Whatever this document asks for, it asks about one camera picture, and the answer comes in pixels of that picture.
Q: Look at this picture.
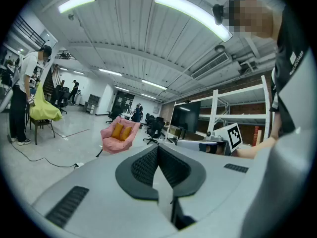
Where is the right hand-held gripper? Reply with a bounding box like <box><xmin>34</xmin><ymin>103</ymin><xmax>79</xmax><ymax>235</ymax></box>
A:
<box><xmin>205</xmin><ymin>122</ymin><xmax>243</xmax><ymax>156</ymax></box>

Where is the black staircase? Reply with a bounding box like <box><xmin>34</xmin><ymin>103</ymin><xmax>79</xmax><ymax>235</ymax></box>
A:
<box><xmin>42</xmin><ymin>50</ymin><xmax>75</xmax><ymax>101</ymax></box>

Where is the black head camera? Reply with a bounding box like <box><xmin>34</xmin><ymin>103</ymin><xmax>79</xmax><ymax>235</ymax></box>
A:
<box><xmin>211</xmin><ymin>3</ymin><xmax>225</xmax><ymax>26</ymax></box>

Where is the long ceiling tube light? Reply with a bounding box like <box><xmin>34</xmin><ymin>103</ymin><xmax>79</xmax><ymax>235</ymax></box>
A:
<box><xmin>58</xmin><ymin>0</ymin><xmax>98</xmax><ymax>14</ymax></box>
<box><xmin>154</xmin><ymin>0</ymin><xmax>233</xmax><ymax>43</ymax></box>

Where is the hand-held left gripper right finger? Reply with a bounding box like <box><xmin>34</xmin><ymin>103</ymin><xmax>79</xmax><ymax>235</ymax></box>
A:
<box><xmin>158</xmin><ymin>144</ymin><xmax>207</xmax><ymax>198</ymax></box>

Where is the white metal shelf rack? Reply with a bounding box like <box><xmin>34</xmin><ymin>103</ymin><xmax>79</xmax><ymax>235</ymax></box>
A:
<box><xmin>199</xmin><ymin>75</ymin><xmax>272</xmax><ymax>148</ymax></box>

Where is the person's right forearm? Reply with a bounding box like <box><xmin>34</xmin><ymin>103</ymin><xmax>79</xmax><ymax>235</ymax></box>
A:
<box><xmin>232</xmin><ymin>135</ymin><xmax>278</xmax><ymax>160</ymax></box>

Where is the dark wooden chair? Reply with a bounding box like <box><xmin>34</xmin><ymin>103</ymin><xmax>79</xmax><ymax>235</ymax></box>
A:
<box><xmin>24</xmin><ymin>108</ymin><xmax>55</xmax><ymax>145</ymax></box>

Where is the yellow-green cloth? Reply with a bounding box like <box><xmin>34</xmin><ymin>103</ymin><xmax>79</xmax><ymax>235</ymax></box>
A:
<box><xmin>29</xmin><ymin>82</ymin><xmax>63</xmax><ymax>122</ymax></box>

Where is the orange cushion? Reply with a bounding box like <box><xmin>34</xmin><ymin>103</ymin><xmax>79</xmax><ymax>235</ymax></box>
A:
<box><xmin>119</xmin><ymin>126</ymin><xmax>132</xmax><ymax>142</ymax></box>
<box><xmin>110</xmin><ymin>122</ymin><xmax>124</xmax><ymax>139</ymax></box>

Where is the person's black shirt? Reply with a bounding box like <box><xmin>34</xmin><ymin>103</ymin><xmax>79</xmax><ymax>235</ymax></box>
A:
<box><xmin>269</xmin><ymin>3</ymin><xmax>313</xmax><ymax>137</ymax></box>

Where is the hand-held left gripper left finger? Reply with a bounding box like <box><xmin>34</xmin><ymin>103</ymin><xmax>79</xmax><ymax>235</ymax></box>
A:
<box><xmin>115</xmin><ymin>145</ymin><xmax>159</xmax><ymax>200</ymax></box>

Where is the person's head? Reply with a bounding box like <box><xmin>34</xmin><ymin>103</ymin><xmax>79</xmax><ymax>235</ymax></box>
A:
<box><xmin>227</xmin><ymin>0</ymin><xmax>283</xmax><ymax>40</ymax></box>

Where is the black office chair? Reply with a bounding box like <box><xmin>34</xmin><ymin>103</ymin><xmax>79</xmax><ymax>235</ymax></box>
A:
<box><xmin>143</xmin><ymin>117</ymin><xmax>166</xmax><ymax>145</ymax></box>
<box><xmin>106</xmin><ymin>103</ymin><xmax>122</xmax><ymax>124</ymax></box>
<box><xmin>51</xmin><ymin>84</ymin><xmax>71</xmax><ymax>115</ymax></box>
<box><xmin>144</xmin><ymin>112</ymin><xmax>157</xmax><ymax>131</ymax></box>

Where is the group of small ceiling lights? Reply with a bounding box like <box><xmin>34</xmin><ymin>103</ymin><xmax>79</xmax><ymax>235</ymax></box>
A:
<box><xmin>59</xmin><ymin>67</ymin><xmax>168</xmax><ymax>99</ymax></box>

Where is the pink sofa chair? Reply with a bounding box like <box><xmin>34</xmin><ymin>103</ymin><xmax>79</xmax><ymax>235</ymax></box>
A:
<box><xmin>96</xmin><ymin>116</ymin><xmax>141</xmax><ymax>158</ymax></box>

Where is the black television screen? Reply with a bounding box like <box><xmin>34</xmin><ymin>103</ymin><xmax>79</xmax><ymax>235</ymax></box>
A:
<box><xmin>170</xmin><ymin>100</ymin><xmax>202</xmax><ymax>134</ymax></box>

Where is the black floor cable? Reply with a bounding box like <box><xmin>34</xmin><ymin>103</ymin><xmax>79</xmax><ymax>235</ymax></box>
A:
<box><xmin>9</xmin><ymin>135</ymin><xmax>78</xmax><ymax>169</ymax></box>

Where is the grey cabinet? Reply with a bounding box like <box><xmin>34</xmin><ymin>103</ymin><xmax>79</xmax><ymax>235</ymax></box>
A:
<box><xmin>85</xmin><ymin>94</ymin><xmax>101</xmax><ymax>114</ymax></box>

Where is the ceiling air conditioner vent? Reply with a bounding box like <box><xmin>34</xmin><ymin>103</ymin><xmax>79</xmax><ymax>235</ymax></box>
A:
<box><xmin>190</xmin><ymin>51</ymin><xmax>230</xmax><ymax>80</ymax></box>

